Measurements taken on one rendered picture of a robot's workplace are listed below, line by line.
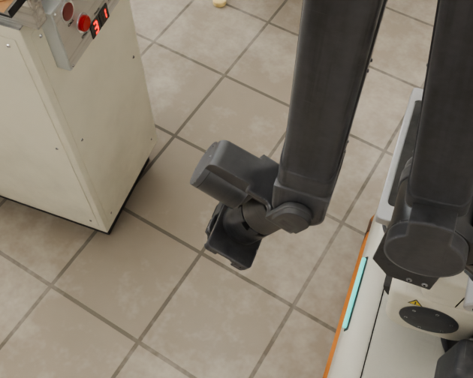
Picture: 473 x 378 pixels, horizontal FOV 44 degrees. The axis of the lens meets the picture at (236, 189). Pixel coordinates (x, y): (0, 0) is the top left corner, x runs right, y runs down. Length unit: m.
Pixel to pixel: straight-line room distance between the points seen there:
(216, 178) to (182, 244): 1.06
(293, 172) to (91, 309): 1.17
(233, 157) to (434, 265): 0.23
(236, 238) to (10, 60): 0.58
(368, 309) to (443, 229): 0.82
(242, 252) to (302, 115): 0.29
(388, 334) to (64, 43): 0.89
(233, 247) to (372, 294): 0.67
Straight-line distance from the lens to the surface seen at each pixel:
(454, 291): 1.00
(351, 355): 1.31
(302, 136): 0.52
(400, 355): 1.33
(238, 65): 2.06
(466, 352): 1.10
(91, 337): 1.63
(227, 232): 0.73
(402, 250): 0.58
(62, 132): 1.25
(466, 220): 0.58
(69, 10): 1.09
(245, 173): 0.63
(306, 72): 0.45
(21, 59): 1.10
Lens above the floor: 1.52
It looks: 60 degrees down
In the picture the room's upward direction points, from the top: straight up
